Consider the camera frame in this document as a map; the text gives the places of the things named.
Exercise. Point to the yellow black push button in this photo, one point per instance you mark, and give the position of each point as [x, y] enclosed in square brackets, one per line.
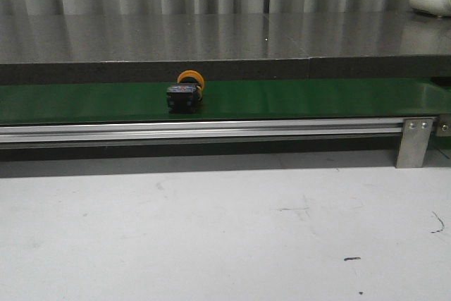
[187, 92]

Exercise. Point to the green conveyor belt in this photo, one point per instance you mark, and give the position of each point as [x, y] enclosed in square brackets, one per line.
[224, 100]

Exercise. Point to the aluminium conveyor side rail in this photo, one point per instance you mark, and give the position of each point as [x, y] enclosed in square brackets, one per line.
[197, 129]

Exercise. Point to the steel conveyor support bracket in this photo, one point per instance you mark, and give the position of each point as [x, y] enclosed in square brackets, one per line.
[414, 142]

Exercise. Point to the small steel end bracket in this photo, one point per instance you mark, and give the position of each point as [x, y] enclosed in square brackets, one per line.
[443, 126]

